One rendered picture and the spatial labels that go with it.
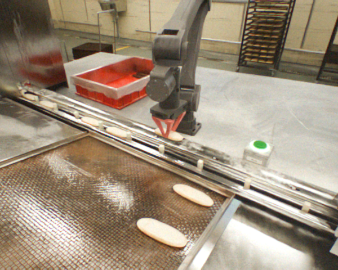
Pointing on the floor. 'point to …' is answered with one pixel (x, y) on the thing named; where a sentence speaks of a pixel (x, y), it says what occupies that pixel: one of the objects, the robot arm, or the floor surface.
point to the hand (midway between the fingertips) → (168, 131)
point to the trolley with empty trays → (90, 48)
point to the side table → (255, 118)
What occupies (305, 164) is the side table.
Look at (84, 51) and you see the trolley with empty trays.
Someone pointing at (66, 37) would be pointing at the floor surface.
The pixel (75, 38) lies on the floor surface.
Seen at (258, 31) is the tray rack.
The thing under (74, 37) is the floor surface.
